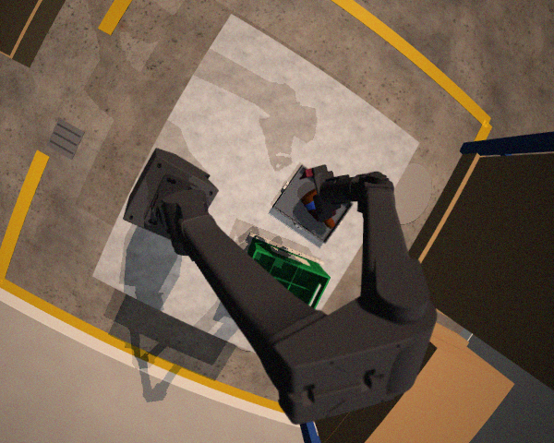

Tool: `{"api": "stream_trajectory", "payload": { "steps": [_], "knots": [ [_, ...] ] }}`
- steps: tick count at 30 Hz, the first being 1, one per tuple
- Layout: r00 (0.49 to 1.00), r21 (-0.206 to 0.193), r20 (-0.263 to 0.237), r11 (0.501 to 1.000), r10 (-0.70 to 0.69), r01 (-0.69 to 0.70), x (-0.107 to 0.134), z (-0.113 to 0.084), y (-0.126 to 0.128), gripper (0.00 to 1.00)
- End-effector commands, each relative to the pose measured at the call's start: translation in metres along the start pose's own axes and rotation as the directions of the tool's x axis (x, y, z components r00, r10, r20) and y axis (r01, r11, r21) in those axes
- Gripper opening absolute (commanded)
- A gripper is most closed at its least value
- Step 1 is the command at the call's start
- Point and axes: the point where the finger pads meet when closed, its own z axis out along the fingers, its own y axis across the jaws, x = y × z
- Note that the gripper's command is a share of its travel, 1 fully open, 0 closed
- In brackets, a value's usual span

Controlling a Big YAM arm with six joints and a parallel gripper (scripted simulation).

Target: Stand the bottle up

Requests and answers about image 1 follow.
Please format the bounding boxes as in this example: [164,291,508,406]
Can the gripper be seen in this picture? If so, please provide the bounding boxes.
[299,164,342,222]

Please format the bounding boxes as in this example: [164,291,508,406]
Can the green divided crate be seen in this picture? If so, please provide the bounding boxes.
[247,237,331,308]

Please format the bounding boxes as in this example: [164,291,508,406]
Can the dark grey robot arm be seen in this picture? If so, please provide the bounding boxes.
[145,172,438,425]

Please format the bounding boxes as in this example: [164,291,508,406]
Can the brown glass bottle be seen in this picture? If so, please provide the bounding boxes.
[302,189,335,229]

